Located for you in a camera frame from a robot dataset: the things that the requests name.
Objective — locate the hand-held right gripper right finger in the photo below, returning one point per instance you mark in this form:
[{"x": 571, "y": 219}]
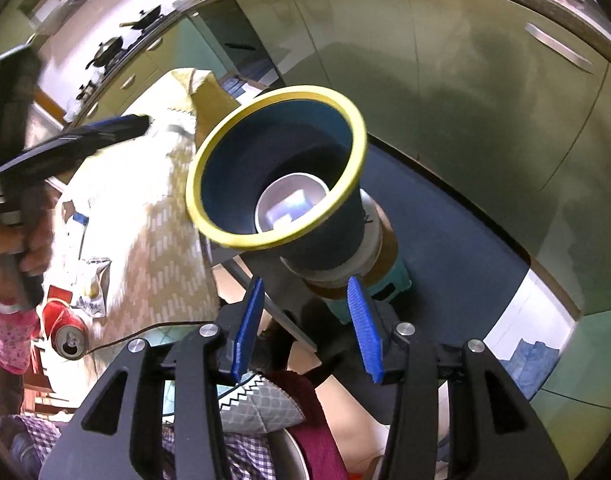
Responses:
[{"x": 365, "y": 332}]

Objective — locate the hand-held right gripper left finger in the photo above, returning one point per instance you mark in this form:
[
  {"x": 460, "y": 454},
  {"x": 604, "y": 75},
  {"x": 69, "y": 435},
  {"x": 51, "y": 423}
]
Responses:
[{"x": 248, "y": 332}]

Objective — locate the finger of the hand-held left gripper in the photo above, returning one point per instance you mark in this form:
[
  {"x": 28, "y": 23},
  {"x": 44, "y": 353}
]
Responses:
[
  {"x": 120, "y": 126},
  {"x": 55, "y": 155}
]

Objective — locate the blue bin with yellow rim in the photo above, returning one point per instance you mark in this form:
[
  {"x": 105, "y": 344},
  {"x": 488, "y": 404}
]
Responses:
[{"x": 225, "y": 175}]

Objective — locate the person's left forearm pink sleeve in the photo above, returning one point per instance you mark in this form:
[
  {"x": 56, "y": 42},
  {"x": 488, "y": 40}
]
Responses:
[{"x": 5, "y": 332}]

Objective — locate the person's left hand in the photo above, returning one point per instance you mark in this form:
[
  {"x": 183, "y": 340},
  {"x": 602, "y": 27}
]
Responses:
[{"x": 37, "y": 245}]

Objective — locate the green plastic stool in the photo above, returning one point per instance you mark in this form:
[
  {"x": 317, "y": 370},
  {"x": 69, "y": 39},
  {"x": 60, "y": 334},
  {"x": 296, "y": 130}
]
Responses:
[{"x": 393, "y": 287}]

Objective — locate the grey zigzag trimmed cloth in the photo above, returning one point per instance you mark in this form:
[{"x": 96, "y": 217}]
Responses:
[{"x": 260, "y": 405}]

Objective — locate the black wok with lid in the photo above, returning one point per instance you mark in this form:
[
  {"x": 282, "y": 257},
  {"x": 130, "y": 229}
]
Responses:
[{"x": 106, "y": 52}]

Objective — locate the brown plastic stool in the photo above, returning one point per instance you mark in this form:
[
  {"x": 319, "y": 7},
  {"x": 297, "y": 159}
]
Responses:
[{"x": 388, "y": 250}]

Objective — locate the yellow green chevron tablecloth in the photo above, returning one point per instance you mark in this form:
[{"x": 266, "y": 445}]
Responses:
[{"x": 150, "y": 220}]

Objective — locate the white plastic stool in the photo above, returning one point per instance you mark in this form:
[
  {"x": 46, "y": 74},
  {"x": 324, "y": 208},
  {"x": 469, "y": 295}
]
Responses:
[{"x": 370, "y": 230}]

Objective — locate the maroon cloth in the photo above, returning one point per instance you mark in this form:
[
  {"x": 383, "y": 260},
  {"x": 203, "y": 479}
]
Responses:
[{"x": 315, "y": 425}]

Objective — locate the black open wok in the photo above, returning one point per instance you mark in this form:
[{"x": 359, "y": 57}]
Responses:
[{"x": 144, "y": 17}]

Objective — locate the dark blue floor mat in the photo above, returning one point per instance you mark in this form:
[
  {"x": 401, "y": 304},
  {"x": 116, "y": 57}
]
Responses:
[{"x": 460, "y": 260}]

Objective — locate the person's purple checked clothing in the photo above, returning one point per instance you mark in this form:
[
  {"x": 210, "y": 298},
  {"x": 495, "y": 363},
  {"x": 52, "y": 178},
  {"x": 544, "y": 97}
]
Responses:
[{"x": 235, "y": 455}]

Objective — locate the silver snack packet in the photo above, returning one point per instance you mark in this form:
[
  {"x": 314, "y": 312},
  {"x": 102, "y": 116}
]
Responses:
[{"x": 94, "y": 287}]

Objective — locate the blue patterned rag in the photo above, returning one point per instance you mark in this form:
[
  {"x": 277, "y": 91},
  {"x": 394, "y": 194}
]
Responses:
[{"x": 530, "y": 362}]

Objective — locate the red soda can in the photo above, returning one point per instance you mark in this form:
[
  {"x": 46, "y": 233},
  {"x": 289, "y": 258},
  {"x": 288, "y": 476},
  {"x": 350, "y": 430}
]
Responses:
[{"x": 70, "y": 342}]

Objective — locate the green kitchen base cabinets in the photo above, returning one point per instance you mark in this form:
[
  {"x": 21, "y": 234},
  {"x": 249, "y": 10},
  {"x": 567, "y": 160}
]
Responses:
[{"x": 435, "y": 60}]

